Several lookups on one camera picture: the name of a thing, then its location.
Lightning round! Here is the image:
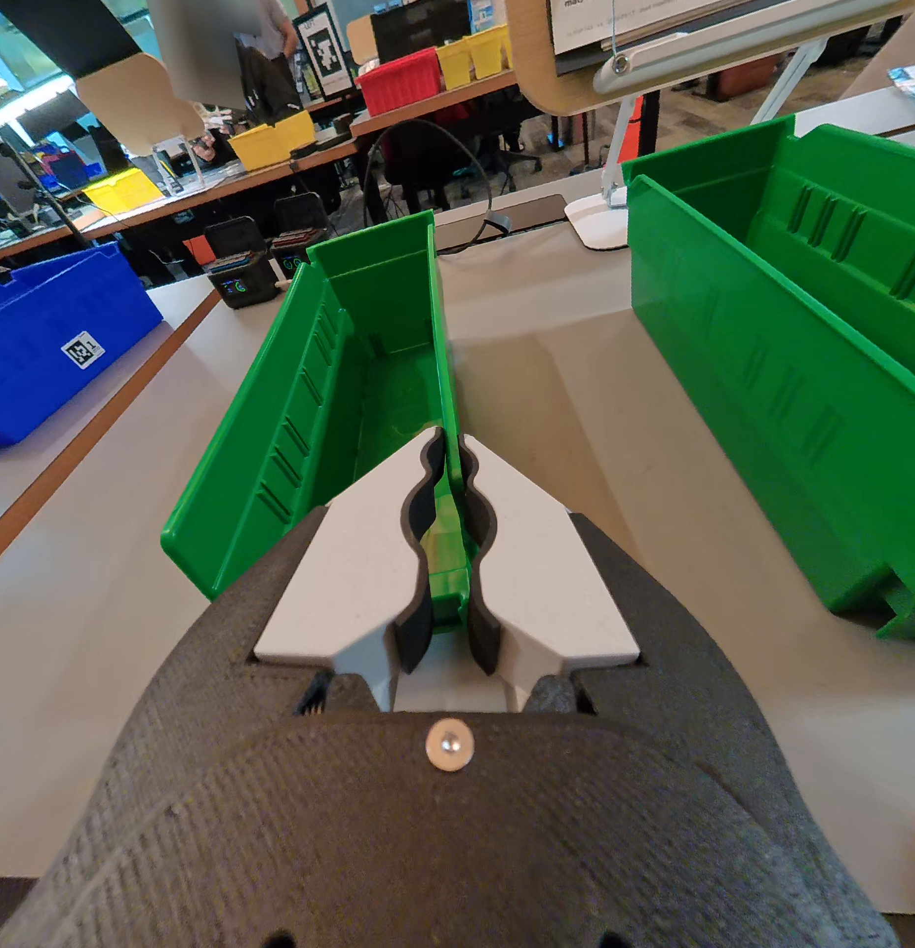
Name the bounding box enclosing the yellow plastic bin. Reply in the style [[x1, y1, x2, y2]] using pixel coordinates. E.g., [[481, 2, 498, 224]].
[[81, 167, 165, 213], [226, 110, 319, 173]]

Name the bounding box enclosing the black monitor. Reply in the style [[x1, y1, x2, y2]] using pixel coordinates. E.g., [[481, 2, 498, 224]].
[[370, 0, 473, 64]]

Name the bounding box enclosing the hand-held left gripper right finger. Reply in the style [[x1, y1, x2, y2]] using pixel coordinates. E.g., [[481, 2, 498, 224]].
[[459, 432, 642, 712]]

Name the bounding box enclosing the wooden document stand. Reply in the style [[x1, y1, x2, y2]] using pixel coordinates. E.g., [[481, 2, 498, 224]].
[[504, 0, 915, 250], [76, 53, 206, 195]]

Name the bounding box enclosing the green plastic bin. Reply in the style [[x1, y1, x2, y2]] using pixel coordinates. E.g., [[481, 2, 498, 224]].
[[161, 209, 477, 636], [622, 115, 915, 641]]

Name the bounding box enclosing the black office chair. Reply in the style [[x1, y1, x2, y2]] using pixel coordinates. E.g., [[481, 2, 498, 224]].
[[383, 118, 454, 216], [494, 89, 545, 195]]

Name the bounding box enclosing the orange traffic cone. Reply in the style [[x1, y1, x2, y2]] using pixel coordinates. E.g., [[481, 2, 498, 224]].
[[619, 95, 645, 162]]

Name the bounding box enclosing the black-and-white tag sign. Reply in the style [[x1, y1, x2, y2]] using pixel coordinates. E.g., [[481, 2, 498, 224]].
[[293, 2, 359, 102]]

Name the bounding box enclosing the black cable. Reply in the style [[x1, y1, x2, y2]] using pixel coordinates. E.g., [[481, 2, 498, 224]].
[[364, 120, 513, 239]]

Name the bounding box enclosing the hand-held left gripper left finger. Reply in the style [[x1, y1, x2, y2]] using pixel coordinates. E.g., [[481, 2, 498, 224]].
[[252, 428, 446, 713]]

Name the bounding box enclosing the blue bin with tag label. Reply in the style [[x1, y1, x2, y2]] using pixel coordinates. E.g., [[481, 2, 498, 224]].
[[0, 240, 165, 450]]

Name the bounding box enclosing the black battery charger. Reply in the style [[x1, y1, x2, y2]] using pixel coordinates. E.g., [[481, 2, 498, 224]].
[[204, 217, 282, 310], [269, 194, 331, 277]]

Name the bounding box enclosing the red plastic bin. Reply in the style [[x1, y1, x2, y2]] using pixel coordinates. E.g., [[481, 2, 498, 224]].
[[352, 46, 445, 117]]

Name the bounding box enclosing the small yellow bin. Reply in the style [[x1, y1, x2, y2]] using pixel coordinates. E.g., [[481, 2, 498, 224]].
[[466, 24, 513, 80], [434, 37, 475, 91]]

